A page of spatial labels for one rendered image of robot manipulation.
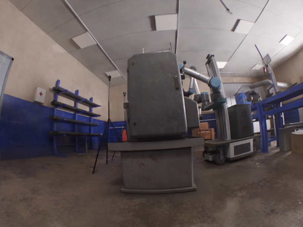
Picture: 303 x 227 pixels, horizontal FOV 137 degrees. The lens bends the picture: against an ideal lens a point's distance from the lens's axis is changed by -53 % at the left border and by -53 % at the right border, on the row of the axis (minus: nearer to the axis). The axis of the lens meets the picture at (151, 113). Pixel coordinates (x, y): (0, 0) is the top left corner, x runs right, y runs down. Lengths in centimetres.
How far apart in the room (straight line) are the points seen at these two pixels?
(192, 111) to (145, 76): 51
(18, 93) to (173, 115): 327
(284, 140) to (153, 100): 202
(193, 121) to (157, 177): 56
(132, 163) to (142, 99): 55
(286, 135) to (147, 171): 205
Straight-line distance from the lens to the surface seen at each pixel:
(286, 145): 232
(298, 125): 436
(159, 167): 108
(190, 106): 112
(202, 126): 621
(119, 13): 352
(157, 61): 117
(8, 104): 331
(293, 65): 813
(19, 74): 355
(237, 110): 206
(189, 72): 188
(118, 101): 714
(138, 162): 110
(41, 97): 364
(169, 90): 104
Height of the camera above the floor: 52
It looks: 10 degrees up
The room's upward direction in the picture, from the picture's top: 4 degrees counter-clockwise
